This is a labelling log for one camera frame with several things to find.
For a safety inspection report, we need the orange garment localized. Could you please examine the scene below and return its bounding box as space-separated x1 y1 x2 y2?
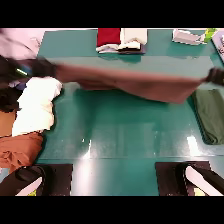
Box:
0 131 45 175

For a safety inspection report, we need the dark green garment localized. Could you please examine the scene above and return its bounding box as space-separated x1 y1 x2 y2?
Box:
190 87 224 146

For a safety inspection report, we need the white garment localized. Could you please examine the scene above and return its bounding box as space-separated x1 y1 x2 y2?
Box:
11 76 64 138

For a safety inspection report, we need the red garment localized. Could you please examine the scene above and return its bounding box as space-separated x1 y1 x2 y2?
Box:
96 28 122 48

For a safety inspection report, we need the black folded garment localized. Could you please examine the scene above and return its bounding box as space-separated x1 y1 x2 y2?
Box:
117 46 148 56

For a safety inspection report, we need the cream garment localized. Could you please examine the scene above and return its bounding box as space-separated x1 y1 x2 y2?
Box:
119 28 149 51

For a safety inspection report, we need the blue garment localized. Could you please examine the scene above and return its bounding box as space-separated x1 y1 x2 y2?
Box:
9 79 28 92

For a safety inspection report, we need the brown T-shirt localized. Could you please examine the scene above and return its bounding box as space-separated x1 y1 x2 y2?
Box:
54 63 208 105

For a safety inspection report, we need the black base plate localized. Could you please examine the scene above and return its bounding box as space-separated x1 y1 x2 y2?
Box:
41 163 74 197
154 161 212 197

